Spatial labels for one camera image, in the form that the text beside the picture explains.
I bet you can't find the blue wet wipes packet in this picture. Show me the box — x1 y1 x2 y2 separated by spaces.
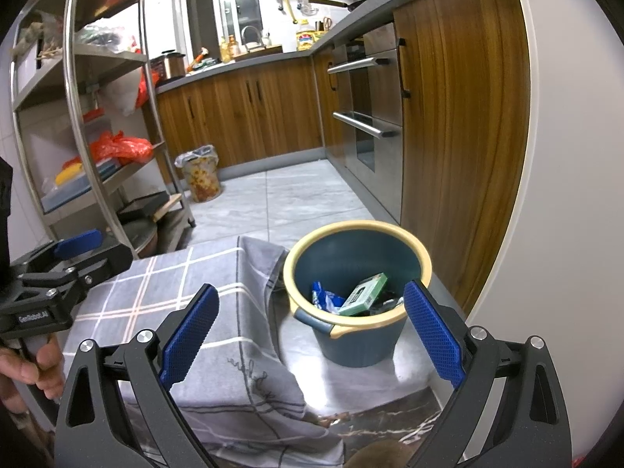
311 280 347 313

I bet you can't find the wooden board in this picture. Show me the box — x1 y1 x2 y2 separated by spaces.
152 194 183 222

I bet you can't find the kitchen window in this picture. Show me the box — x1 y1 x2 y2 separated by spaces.
179 0 266 54

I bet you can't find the grey checked tablecloth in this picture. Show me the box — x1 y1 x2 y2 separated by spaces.
61 235 347 468

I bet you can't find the grey kitchen countertop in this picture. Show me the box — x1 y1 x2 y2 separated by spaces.
156 0 510 93

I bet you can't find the steel shelf rack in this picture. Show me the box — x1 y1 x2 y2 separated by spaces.
10 0 196 259

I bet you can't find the cooking oil bottle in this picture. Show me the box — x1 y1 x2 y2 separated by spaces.
220 34 241 62

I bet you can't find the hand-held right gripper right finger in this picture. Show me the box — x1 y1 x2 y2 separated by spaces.
402 279 572 468

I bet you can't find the grey storage box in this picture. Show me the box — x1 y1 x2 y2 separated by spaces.
41 158 120 213

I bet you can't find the black frying pan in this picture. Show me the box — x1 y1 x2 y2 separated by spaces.
308 0 371 11

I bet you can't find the black flat box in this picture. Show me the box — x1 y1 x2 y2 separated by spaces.
117 191 170 222

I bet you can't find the white cardboard box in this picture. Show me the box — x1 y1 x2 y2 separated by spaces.
14 41 41 91

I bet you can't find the blue bucket with yellow rim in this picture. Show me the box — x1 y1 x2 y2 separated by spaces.
283 220 433 369

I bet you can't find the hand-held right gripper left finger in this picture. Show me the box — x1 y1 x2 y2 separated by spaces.
55 283 220 468

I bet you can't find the yellow plastic packet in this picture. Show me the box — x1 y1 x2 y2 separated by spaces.
55 162 83 186

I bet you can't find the large orange plastic bag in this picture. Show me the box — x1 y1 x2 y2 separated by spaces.
90 131 154 165

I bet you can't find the person's left hand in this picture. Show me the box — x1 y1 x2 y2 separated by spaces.
0 334 66 410

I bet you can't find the small orange plastic bag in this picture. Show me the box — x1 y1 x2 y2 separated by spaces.
134 66 159 108

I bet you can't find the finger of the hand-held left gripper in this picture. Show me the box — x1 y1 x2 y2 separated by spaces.
10 228 104 278
22 241 133 298

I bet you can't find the floral waste bin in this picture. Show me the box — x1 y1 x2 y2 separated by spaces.
174 145 222 204

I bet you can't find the green cardboard box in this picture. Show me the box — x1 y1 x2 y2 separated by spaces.
337 273 389 317

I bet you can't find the steel built-in oven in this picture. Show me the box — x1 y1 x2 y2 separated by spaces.
326 22 405 227

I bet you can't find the wooden kitchen cabinet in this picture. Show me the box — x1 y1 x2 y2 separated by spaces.
392 0 532 313
156 53 347 181

